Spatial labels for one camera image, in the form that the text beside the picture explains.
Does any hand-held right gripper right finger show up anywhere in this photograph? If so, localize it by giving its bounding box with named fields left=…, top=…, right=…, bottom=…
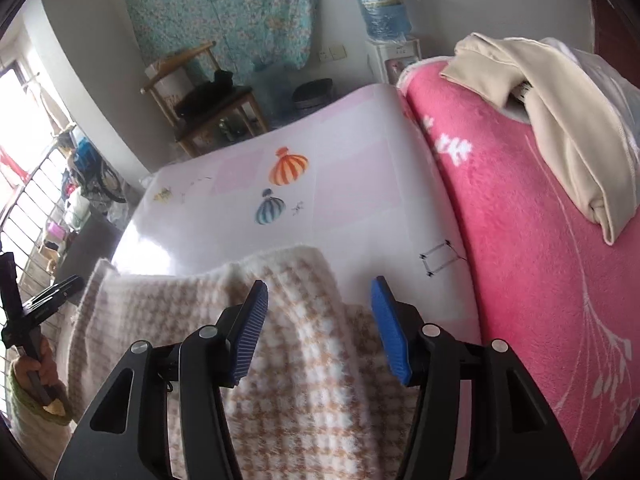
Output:
left=370, top=276, right=583, bottom=480

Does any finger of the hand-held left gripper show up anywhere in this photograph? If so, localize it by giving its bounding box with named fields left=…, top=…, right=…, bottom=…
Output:
left=47, top=275, right=85, bottom=302
left=20, top=290, right=71, bottom=317

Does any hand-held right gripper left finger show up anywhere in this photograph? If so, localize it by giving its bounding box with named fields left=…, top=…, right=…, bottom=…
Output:
left=54, top=280, right=270, bottom=480

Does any brown white houndstooth blanket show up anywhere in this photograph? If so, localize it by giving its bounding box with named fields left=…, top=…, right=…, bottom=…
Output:
left=65, top=245, right=427, bottom=480

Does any person's left hand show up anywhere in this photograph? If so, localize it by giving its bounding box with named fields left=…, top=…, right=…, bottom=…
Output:
left=15, top=335, right=69, bottom=402

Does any dark brown board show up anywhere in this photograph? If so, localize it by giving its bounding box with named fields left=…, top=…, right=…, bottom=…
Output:
left=50, top=217, right=126, bottom=291

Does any white bag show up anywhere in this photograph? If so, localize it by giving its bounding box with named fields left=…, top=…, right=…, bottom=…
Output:
left=65, top=192, right=91, bottom=226

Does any metal window railing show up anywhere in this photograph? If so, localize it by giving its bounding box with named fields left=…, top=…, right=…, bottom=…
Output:
left=0, top=152, right=71, bottom=411

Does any wheelchair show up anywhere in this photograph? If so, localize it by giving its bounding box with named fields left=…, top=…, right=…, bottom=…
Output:
left=62, top=130, right=129, bottom=206

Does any red hanging garment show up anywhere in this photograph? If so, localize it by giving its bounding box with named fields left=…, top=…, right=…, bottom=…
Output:
left=0, top=145, right=29, bottom=181

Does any pink fleece blanket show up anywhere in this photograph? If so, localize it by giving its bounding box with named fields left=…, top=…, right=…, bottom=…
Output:
left=397, top=55, right=640, bottom=480

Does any bed with pink printed sheet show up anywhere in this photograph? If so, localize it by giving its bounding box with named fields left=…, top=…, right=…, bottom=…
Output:
left=107, top=82, right=487, bottom=353

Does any beige hanging jacket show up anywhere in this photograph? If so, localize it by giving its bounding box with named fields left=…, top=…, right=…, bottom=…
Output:
left=27, top=77, right=69, bottom=129

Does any white floral board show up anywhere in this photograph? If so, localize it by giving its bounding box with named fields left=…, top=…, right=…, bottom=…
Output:
left=145, top=62, right=190, bottom=106

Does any wooden chair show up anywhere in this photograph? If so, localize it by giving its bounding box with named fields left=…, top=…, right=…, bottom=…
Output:
left=140, top=40, right=271, bottom=159

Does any black bag on chair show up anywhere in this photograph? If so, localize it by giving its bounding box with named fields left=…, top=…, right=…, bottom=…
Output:
left=175, top=69, right=236, bottom=116

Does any black round basket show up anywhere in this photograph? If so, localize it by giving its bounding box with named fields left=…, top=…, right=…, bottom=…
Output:
left=291, top=78, right=335, bottom=114

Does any beige folded garment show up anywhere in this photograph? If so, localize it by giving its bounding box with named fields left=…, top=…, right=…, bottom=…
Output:
left=440, top=32, right=640, bottom=247

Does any blue water bottle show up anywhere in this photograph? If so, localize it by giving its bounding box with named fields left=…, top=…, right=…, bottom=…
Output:
left=351, top=0, right=412, bottom=44

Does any white garment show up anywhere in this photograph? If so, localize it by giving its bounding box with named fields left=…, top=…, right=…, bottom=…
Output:
left=542, top=36, right=640, bottom=181

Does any teal floral wall cloth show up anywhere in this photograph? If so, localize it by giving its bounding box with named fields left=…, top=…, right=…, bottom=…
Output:
left=122, top=0, right=337, bottom=91

